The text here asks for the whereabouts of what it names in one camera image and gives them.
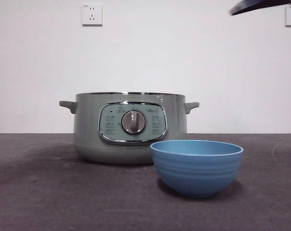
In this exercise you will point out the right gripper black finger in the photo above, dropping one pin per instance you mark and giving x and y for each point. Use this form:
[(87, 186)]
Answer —
[(254, 6)]

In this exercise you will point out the pale green electric steamer pot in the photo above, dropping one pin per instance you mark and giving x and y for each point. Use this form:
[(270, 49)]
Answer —
[(87, 125)]

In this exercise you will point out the blue ribbed bowl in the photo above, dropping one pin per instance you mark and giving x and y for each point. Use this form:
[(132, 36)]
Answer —
[(197, 170)]

